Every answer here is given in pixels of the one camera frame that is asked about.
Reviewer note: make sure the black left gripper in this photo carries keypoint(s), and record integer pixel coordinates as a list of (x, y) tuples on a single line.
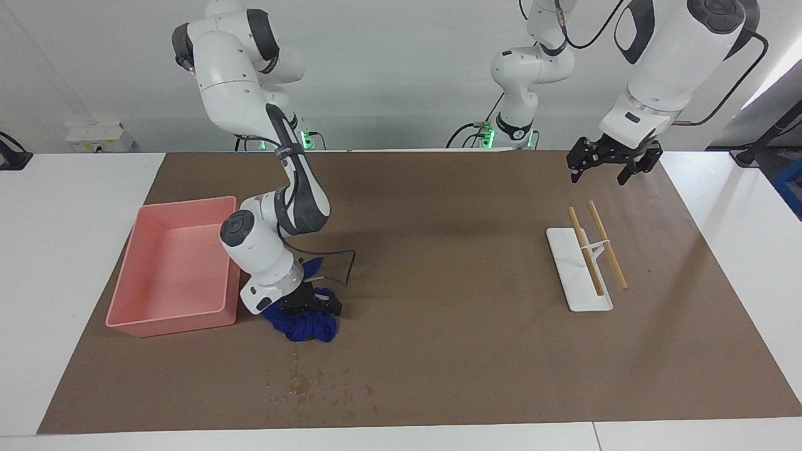
[(617, 153)]

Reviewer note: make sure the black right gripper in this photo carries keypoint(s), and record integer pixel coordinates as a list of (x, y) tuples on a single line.
[(307, 295)]

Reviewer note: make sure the dark blue towel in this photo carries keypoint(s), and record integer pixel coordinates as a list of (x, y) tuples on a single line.
[(307, 329)]

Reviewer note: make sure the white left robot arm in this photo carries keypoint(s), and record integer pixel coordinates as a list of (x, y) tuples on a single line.
[(664, 56)]

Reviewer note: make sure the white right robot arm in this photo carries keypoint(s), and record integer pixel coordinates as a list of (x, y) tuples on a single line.
[(232, 75)]

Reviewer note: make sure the wooden rack rod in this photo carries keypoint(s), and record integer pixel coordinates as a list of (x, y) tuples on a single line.
[(594, 275), (617, 269)]

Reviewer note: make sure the brown paper table mat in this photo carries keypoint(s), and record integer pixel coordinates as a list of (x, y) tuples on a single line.
[(438, 313)]

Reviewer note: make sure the pink plastic bin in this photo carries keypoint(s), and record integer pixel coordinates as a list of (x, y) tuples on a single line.
[(169, 282)]

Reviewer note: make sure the black stand pole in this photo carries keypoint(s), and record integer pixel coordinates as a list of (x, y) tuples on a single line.
[(749, 155)]

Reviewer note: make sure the blue crate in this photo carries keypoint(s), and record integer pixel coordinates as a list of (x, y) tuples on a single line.
[(791, 185)]

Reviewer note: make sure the white wall socket box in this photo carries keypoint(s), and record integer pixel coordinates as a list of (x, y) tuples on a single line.
[(100, 138)]

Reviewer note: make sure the black clamp mount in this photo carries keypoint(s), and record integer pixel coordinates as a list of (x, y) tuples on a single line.
[(12, 160)]

